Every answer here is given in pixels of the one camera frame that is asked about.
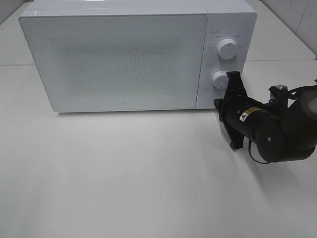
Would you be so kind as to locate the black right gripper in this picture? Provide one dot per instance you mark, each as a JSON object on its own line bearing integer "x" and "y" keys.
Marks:
{"x": 242, "y": 116}

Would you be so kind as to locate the round white door button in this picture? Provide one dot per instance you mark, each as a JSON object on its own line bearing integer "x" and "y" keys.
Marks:
{"x": 211, "y": 103}

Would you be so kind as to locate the white microwave knob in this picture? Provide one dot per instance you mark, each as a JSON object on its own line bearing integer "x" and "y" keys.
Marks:
{"x": 227, "y": 48}
{"x": 219, "y": 80}

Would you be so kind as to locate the white microwave door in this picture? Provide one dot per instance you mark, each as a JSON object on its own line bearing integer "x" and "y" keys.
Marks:
{"x": 118, "y": 63}

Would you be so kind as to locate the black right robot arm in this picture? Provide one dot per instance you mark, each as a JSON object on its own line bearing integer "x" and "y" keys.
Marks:
{"x": 284, "y": 129}

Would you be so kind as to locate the white microwave oven body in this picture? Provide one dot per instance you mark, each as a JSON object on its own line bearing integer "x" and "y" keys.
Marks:
{"x": 225, "y": 18}

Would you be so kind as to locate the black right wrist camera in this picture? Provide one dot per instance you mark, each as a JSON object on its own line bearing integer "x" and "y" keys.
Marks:
{"x": 279, "y": 93}

